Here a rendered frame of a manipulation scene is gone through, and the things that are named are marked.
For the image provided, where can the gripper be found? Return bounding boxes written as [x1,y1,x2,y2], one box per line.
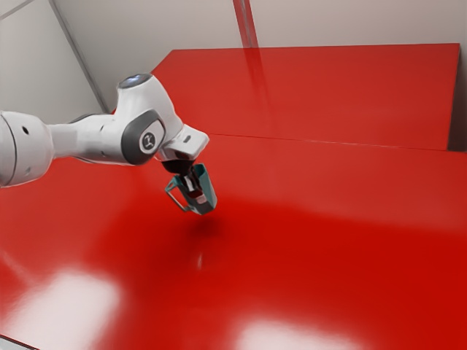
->
[160,157,206,205]

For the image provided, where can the teal faceted mug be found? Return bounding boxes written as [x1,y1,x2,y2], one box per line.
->
[163,163,218,216]

